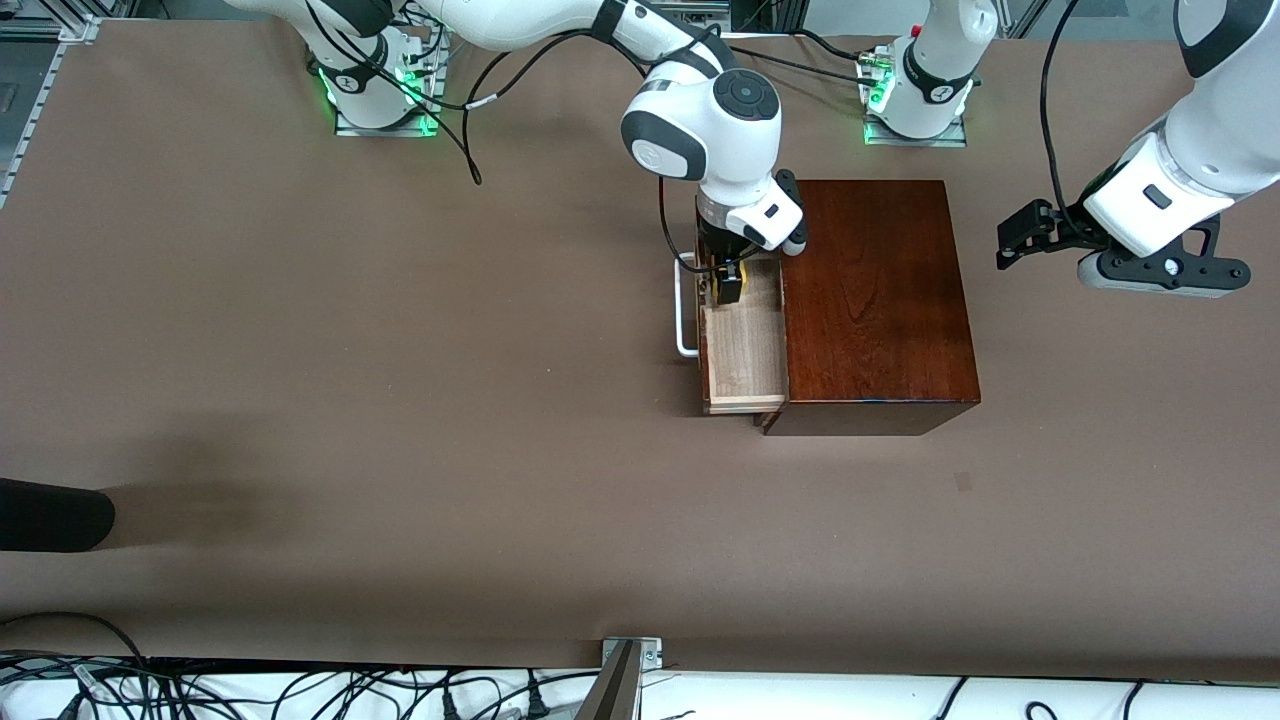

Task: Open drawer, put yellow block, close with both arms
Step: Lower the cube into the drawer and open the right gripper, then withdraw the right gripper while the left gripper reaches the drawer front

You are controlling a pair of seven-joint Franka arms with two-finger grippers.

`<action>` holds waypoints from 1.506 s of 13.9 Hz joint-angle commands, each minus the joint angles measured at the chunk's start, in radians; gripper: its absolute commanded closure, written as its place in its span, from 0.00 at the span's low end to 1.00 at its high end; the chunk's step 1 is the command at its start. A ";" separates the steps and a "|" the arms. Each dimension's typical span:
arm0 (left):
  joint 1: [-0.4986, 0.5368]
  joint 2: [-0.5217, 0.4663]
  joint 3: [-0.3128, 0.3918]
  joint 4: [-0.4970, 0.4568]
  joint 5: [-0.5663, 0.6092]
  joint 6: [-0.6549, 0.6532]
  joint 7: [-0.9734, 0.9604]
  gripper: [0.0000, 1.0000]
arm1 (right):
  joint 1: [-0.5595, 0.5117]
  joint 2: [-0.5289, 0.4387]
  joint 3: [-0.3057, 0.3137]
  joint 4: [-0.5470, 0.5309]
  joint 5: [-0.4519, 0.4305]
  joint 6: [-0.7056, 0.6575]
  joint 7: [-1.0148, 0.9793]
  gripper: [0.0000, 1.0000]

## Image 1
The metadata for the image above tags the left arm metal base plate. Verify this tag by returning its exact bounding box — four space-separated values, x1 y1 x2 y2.
863 115 969 149

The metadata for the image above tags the short black base cable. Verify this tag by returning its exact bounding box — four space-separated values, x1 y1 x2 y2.
788 28 867 65

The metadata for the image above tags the dark brown wooden cabinet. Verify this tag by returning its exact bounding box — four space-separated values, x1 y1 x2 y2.
755 179 982 437

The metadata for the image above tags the perforated metal edge rail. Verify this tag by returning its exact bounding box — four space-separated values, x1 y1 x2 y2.
0 15 101 206

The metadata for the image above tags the wooden drawer with white handle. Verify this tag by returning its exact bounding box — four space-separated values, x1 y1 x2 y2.
675 225 791 416

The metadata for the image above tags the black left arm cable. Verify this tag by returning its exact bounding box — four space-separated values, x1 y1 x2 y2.
1039 0 1096 236

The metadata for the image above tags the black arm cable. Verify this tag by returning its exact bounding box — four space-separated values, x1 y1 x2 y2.
1039 0 1096 236
300 0 721 276

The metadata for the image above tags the aluminium frame structure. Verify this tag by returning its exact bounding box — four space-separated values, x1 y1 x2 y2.
505 0 806 39

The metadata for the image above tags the black ribbed cylinder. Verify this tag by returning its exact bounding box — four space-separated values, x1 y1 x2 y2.
0 478 116 553

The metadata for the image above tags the brown paper table cover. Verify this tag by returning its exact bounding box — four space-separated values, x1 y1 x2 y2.
0 18 1280 673

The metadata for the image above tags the black looped floor cable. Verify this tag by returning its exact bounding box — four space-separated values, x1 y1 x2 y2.
0 611 153 683

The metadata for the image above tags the long black base cable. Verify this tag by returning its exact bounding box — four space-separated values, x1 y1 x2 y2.
720 40 881 86

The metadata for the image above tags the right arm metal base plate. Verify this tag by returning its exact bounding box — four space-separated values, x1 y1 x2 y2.
333 60 442 139

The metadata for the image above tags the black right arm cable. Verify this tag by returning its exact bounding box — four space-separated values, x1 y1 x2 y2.
300 0 721 276

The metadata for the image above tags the dark metal mounting beam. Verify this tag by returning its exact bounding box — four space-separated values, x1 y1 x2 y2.
574 640 642 720

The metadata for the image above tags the small metal bracket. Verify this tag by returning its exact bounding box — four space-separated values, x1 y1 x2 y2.
601 636 664 673

